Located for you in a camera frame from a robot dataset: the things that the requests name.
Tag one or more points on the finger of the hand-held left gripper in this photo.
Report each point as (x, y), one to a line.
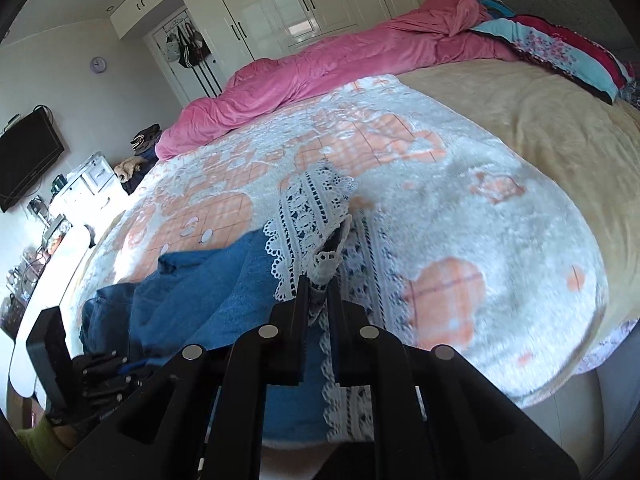
(100, 366)
(107, 397)

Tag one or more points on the white bed base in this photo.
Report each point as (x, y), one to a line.
(562, 415)

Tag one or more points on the white dresser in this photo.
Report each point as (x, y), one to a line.
(92, 180)

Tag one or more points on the pink quilt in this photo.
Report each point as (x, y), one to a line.
(330, 65)

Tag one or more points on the colourful folded clothes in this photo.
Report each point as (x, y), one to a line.
(555, 52)

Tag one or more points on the white oval table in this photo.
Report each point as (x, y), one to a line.
(50, 300)

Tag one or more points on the white wardrobe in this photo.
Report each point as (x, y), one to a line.
(280, 0)

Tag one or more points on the person's left forearm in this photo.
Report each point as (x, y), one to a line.
(42, 442)

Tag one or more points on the beige garment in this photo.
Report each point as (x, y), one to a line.
(129, 166)

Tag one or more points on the beige bed sheet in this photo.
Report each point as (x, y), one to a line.
(560, 130)

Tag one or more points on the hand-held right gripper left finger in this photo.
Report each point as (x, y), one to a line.
(294, 342)

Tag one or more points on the white door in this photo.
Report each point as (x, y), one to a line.
(170, 77)

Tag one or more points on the black television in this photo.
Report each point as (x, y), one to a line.
(26, 157)

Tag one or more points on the blue denim pants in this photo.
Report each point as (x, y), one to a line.
(215, 280)

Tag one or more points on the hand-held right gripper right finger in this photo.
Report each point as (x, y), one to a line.
(341, 345)

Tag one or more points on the hanging bags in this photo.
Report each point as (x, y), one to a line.
(189, 46)

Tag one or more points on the dark clothes pile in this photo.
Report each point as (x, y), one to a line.
(146, 139)

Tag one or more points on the white orange printed blanket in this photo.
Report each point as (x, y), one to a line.
(450, 220)

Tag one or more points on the round wall clock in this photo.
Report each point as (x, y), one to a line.
(97, 64)

